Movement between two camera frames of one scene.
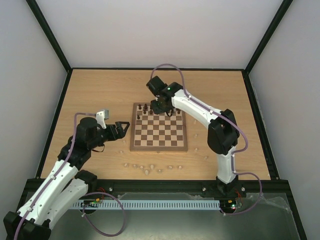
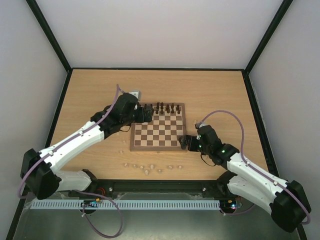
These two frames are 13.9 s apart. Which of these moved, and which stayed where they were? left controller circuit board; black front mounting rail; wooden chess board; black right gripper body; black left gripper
Moved: black left gripper; black right gripper body
Stayed: black front mounting rail; wooden chess board; left controller circuit board
